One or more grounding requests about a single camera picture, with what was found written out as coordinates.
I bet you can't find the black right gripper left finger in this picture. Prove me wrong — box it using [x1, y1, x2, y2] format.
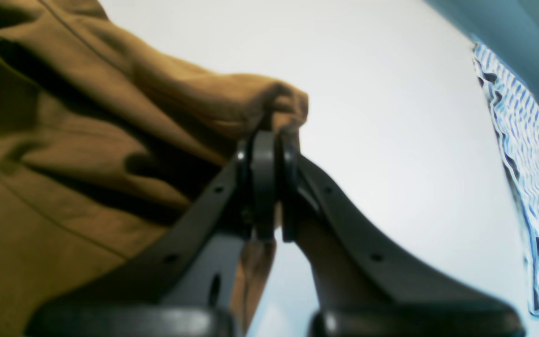
[26, 132, 277, 337]

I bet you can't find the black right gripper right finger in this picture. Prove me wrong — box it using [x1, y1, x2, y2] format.
[279, 134, 525, 337]

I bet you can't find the brown T-shirt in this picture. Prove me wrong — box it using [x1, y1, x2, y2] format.
[0, 0, 308, 337]

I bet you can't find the blue striped cloth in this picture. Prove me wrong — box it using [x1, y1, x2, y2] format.
[472, 43, 539, 318]

